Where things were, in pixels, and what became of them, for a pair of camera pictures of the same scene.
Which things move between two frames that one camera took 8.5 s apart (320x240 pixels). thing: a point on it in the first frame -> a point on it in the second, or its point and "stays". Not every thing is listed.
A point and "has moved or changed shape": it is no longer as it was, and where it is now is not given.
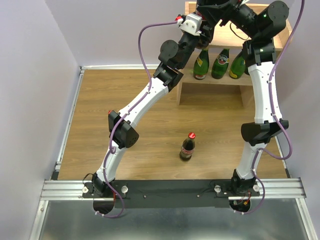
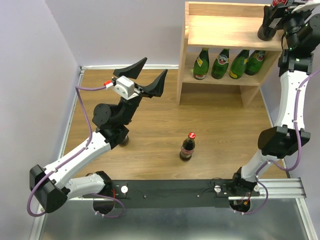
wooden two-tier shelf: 221,63 stays
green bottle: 201,66 stays
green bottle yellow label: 237,68 stays
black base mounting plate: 170,193 stays
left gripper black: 196,37 -> 155,89
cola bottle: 207,29 has moved or changed shape
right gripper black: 224,9 -> 280,12
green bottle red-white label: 220,65 stays
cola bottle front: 188,147 stays
